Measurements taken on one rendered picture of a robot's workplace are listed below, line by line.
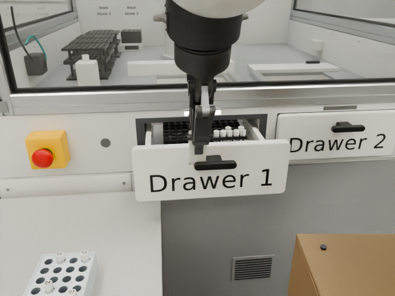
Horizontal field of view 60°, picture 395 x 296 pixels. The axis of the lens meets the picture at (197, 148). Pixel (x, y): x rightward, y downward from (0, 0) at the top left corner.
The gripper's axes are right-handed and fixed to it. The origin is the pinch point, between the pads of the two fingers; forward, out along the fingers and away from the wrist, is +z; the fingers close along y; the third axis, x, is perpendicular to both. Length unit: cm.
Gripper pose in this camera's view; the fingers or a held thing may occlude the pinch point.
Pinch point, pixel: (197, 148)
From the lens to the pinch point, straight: 58.0
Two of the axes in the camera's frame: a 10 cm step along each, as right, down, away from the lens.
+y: 1.0, 7.1, -7.0
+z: -0.4, 7.0, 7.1
